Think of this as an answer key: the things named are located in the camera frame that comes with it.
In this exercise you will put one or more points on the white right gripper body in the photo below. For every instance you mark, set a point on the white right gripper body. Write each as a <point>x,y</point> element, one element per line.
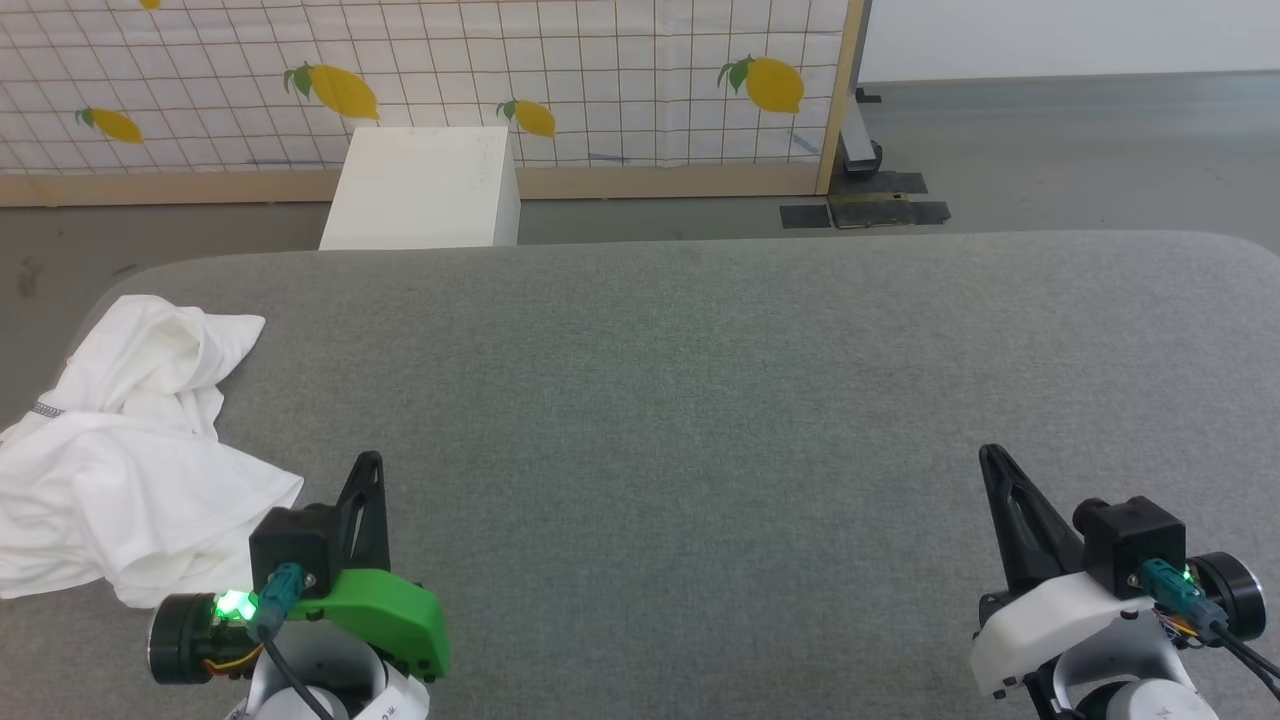
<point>1050,625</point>

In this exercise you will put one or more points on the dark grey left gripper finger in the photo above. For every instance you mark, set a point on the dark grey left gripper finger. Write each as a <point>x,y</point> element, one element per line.
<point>365,520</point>

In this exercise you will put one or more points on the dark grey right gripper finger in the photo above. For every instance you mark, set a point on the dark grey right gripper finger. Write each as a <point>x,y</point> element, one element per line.
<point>1025,525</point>

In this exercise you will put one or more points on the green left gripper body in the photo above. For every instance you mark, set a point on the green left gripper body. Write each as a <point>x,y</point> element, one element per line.
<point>380,615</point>

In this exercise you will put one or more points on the white t-shirt with logo patch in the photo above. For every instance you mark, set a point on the white t-shirt with logo patch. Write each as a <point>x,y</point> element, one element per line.
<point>120,470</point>

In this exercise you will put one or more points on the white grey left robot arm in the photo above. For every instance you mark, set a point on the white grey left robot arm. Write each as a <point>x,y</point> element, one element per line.
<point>310,675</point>

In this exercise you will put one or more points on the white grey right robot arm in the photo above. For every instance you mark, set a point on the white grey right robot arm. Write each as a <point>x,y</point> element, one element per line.
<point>1150,700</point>

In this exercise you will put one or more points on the white rectangular box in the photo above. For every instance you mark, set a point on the white rectangular box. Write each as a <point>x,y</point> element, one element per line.
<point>420,190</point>

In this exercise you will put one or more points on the black floor tape patch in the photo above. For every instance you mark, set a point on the black floor tape patch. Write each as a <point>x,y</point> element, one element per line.
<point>890,184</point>
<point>890,213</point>
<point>805,216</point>

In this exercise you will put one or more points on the grey metal partition foot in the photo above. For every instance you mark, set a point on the grey metal partition foot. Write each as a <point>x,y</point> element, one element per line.
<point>858,150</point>

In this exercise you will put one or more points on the lemon print partition screen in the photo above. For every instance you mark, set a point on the lemon print partition screen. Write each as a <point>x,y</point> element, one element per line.
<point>600,60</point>

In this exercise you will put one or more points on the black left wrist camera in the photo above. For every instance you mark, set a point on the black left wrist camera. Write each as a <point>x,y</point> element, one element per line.
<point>290,545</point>

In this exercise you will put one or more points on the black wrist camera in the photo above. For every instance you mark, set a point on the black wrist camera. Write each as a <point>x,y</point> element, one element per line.
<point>1135,540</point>
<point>290,545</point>

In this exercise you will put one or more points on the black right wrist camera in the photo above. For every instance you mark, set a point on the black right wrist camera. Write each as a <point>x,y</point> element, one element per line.
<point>1135,540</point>

